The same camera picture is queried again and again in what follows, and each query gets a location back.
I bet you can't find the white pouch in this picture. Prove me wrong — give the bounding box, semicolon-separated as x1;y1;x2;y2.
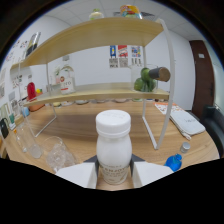
169;109;207;138

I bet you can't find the blue liquid bottle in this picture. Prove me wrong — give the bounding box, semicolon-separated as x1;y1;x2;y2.
163;153;184;173

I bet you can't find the white scale with teal cup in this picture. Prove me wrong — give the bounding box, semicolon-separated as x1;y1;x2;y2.
8;113;17;129

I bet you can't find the clear glass with ice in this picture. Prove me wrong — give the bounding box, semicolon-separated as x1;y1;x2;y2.
41;135;77;174

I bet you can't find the blue wall poster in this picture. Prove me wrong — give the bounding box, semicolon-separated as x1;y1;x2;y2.
109;45;118;59

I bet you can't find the brown door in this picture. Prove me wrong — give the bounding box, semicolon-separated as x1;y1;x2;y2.
188;40;214;119

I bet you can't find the orange printed paper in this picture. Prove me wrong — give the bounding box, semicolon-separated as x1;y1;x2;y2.
154;101;184;116

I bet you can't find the two-tier wooden shelf rack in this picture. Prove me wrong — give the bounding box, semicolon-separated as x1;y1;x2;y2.
9;17;177;151

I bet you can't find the white milk bottle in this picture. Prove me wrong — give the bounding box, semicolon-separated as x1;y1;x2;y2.
95;109;133;186

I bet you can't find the silver bottle cap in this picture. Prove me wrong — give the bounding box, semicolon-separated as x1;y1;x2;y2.
179;141;191;154

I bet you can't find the lime jar with cork stopper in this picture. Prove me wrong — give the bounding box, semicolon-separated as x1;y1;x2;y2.
130;63;172;93

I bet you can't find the black sofa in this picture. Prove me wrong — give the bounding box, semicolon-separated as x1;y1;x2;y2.
200;105;224;158

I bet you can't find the clear bottle with orange cap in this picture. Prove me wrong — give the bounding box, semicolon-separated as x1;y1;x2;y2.
12;128;27;154

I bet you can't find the red wall poster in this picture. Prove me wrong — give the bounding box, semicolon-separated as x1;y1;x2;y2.
117;45;129;58

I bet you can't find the white and blue small bottle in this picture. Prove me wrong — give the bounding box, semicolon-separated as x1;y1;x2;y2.
21;106;31;118

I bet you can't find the multicolour wall poster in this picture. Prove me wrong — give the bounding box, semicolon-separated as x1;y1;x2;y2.
130;45;142;58

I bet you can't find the clear bottle with green cap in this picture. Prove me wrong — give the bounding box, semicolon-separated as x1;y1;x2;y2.
88;8;105;21

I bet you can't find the yellow printed snack can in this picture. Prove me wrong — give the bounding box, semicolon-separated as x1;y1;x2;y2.
119;4;144;20

